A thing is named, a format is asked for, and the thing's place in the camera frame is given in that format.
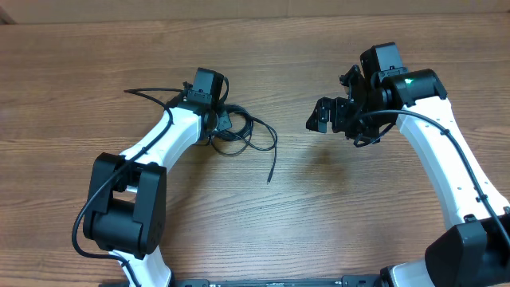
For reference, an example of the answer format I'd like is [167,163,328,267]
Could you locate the thin black cable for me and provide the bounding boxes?
[209,115,279,185]

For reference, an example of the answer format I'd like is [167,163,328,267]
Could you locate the thick black cable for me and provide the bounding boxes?
[206,104,255,143]

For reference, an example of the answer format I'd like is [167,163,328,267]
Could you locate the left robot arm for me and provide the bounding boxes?
[72,68,231,286]

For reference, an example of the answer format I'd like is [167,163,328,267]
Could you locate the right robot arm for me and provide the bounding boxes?
[306,42,509,286]

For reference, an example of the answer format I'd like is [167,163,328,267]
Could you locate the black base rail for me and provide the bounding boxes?
[169,274,390,287]

